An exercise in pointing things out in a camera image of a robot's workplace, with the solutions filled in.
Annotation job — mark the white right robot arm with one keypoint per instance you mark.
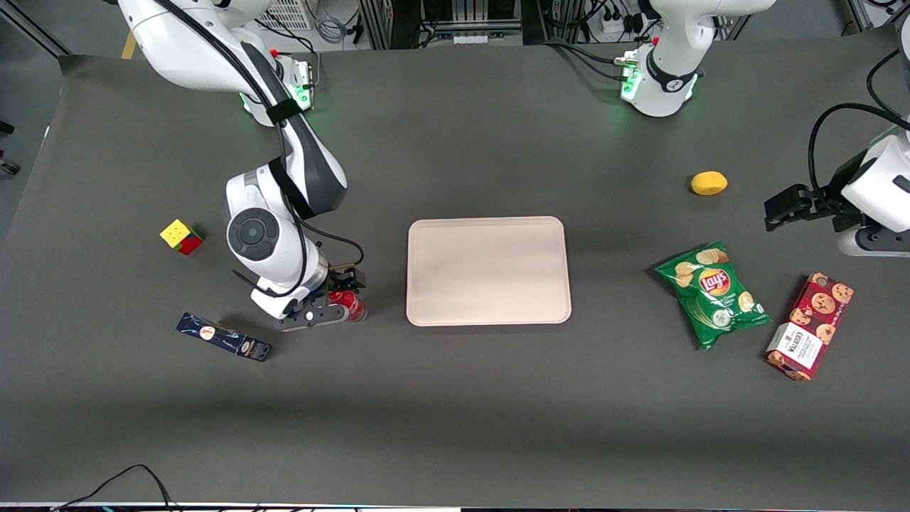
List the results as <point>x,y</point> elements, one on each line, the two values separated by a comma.
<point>249,235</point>

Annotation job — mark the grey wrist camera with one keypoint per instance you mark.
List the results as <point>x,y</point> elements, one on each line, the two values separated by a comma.
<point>313,317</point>
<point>874,245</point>

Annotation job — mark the red coke bottle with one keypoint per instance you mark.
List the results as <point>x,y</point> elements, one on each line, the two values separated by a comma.
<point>346,300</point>

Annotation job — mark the yellow floor tape strip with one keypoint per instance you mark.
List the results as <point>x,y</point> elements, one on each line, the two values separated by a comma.
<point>129,46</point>

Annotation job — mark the red walkers cookie box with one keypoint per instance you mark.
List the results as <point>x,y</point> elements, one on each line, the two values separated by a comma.
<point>810,327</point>

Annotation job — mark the dark blue snack box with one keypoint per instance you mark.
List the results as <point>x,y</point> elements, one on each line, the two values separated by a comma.
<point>224,337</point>

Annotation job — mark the black floor stand foot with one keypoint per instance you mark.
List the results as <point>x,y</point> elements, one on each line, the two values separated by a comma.
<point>7,168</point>

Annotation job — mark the yellow lemon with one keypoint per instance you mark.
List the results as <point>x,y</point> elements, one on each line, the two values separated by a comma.
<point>709,183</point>

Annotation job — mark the white power strip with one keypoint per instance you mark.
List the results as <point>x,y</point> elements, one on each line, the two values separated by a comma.
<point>617,25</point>

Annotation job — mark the beige plastic tray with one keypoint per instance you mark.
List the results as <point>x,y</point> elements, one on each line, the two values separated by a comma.
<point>490,270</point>

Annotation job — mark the dark grey table mat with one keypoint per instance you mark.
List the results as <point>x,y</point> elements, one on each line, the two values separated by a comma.
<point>455,427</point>

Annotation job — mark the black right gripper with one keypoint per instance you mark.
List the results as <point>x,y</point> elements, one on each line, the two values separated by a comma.
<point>343,278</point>

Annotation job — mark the colourful rubik's cube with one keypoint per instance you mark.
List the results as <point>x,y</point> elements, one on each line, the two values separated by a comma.
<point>181,238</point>

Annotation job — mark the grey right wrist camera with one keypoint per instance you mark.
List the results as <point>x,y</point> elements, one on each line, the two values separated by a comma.
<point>313,317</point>

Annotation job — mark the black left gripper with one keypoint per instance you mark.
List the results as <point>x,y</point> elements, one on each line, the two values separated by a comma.
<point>825,201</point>

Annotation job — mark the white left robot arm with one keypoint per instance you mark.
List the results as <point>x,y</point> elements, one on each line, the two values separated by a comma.
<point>665,89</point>

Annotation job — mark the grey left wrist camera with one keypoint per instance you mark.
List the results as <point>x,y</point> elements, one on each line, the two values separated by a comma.
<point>874,245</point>

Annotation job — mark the white perforated box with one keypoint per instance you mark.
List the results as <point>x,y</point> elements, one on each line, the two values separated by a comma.
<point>293,14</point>

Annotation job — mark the aluminium frame rack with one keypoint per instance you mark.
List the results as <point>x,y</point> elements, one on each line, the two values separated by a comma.
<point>455,21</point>

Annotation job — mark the green lay's chips bag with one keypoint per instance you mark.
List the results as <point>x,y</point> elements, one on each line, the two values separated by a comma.
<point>714,295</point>

